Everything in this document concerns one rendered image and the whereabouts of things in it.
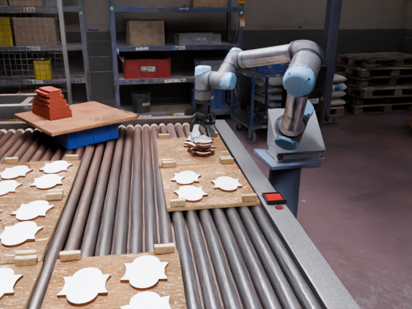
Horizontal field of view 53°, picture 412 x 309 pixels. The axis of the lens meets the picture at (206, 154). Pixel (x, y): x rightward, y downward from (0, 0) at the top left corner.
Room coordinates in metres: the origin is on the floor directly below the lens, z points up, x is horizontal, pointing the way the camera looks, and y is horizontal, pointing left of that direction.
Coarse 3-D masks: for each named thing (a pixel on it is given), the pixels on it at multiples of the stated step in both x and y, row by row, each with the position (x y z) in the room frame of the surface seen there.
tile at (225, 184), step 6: (216, 180) 1.56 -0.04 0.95; (222, 180) 1.56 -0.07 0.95; (228, 180) 1.56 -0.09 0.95; (234, 180) 1.56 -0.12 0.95; (216, 186) 1.50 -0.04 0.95; (222, 186) 1.50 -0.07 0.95; (228, 186) 1.50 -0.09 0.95; (234, 186) 1.50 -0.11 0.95; (240, 186) 1.51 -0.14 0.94; (228, 192) 1.47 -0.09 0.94
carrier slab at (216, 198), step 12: (168, 168) 1.72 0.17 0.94; (180, 168) 1.72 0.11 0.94; (192, 168) 1.72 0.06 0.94; (204, 168) 1.72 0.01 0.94; (216, 168) 1.72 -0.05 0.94; (228, 168) 1.72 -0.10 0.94; (168, 180) 1.58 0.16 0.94; (204, 180) 1.58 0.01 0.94; (240, 180) 1.59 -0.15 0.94; (168, 192) 1.47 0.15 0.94; (204, 192) 1.47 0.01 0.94; (216, 192) 1.47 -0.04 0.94; (240, 192) 1.47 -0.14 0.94; (252, 192) 1.47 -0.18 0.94; (168, 204) 1.36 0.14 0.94; (192, 204) 1.36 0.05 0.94; (204, 204) 1.36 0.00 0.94; (216, 204) 1.37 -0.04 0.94; (228, 204) 1.37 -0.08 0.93; (240, 204) 1.38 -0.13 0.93; (252, 204) 1.39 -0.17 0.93
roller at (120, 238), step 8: (128, 128) 2.41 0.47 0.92; (128, 136) 2.25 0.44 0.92; (128, 144) 2.10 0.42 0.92; (128, 152) 1.98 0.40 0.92; (128, 160) 1.87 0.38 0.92; (128, 168) 1.77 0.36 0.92; (128, 176) 1.68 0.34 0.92; (120, 184) 1.61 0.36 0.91; (128, 184) 1.59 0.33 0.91; (120, 192) 1.51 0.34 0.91; (128, 192) 1.52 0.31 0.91; (120, 200) 1.43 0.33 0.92; (128, 200) 1.45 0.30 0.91; (120, 208) 1.36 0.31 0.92; (128, 208) 1.39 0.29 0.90; (120, 216) 1.30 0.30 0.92; (120, 224) 1.24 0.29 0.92; (120, 232) 1.19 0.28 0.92; (120, 240) 1.14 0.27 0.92; (120, 248) 1.10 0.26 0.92
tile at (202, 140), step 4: (200, 136) 1.95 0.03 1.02; (204, 136) 1.95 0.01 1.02; (188, 140) 1.89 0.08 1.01; (196, 140) 1.88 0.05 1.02; (200, 140) 1.88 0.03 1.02; (204, 140) 1.88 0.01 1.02; (208, 140) 1.88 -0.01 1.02; (196, 144) 1.85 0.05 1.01; (200, 144) 1.85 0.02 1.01; (204, 144) 1.85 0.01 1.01
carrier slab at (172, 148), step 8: (160, 144) 2.06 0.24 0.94; (168, 144) 2.06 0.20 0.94; (176, 144) 2.06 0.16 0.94; (184, 144) 2.06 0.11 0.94; (216, 144) 2.06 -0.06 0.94; (160, 152) 1.93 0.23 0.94; (168, 152) 1.93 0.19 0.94; (176, 152) 1.93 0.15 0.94; (184, 152) 1.93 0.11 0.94; (216, 152) 1.94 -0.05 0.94; (224, 152) 1.94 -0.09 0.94; (160, 160) 1.82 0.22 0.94; (176, 160) 1.82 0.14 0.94; (184, 160) 1.82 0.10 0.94; (192, 160) 1.82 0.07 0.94; (200, 160) 1.82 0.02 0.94; (208, 160) 1.82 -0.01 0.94; (216, 160) 1.82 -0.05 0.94
